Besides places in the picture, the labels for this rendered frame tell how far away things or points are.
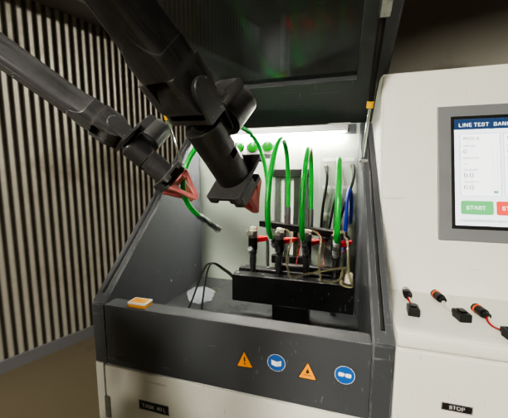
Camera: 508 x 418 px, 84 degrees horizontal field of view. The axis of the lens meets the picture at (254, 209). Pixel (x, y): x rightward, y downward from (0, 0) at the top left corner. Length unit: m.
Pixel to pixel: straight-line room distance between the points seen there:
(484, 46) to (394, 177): 2.47
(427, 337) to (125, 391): 0.71
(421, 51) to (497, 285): 2.65
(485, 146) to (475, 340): 0.48
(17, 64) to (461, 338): 0.98
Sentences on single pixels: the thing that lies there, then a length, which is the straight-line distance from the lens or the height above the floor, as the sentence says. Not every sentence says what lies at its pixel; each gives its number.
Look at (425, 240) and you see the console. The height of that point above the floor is 1.10.
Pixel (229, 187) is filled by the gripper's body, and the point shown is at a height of 1.25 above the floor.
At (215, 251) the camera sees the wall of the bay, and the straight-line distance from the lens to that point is 1.23.
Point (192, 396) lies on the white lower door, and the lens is 0.81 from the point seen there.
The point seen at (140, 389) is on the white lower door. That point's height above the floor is 0.74.
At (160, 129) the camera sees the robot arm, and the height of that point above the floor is 1.38.
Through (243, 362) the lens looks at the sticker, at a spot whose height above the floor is 0.87.
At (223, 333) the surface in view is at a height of 0.92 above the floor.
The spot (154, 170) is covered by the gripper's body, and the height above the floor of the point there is 1.28.
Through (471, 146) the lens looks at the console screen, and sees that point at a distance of 0.91.
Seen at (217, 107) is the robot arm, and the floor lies 1.36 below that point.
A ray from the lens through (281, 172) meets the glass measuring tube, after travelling 1.06.
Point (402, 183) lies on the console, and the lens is 0.85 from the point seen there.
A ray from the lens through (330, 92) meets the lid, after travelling 1.01.
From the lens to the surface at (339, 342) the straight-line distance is 0.64.
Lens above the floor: 1.27
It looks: 7 degrees down
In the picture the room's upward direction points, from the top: straight up
